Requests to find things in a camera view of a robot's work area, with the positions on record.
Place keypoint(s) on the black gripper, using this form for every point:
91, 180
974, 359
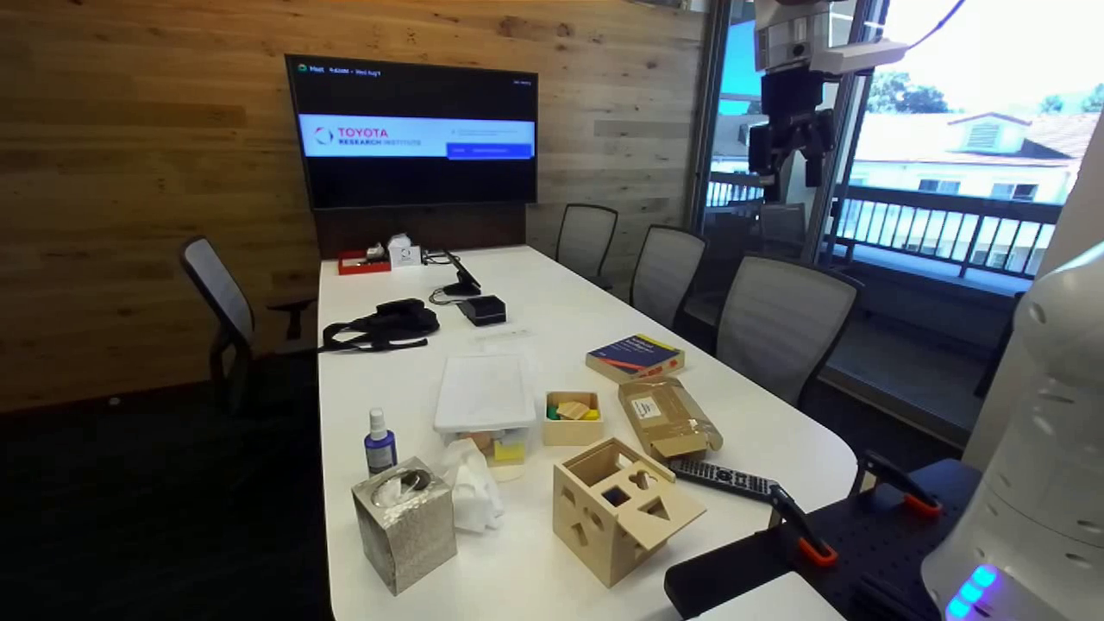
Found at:
790, 91

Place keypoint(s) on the wooden shape sorter cube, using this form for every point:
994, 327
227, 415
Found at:
617, 511

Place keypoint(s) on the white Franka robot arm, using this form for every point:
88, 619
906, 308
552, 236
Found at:
1036, 459

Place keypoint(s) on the black balcony railing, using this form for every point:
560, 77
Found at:
942, 224

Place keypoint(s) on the grey mesh office chair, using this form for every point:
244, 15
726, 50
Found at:
220, 288
587, 240
783, 323
668, 269

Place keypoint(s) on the colourful blue book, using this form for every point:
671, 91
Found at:
636, 357

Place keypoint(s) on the open cardboard box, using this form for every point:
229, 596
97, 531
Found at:
671, 420

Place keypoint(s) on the small black device box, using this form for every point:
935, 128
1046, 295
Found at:
483, 313

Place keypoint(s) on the small wooden block tray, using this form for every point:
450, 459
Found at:
572, 415

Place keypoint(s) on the dark wooden media console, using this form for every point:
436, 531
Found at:
418, 229

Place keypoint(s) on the white lidded plastic container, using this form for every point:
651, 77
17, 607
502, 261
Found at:
483, 396

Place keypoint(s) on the black bag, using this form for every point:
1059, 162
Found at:
390, 323

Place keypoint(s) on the flat red box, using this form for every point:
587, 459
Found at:
364, 262

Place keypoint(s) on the crumpled white plastic bag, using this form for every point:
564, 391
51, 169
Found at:
474, 489

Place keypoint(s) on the hand sanitizer bottle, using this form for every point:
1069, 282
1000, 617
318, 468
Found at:
381, 451

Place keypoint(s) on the wooden tissue box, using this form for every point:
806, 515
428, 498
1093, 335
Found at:
402, 535

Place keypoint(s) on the wall mounted television screen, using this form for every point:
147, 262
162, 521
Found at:
412, 134

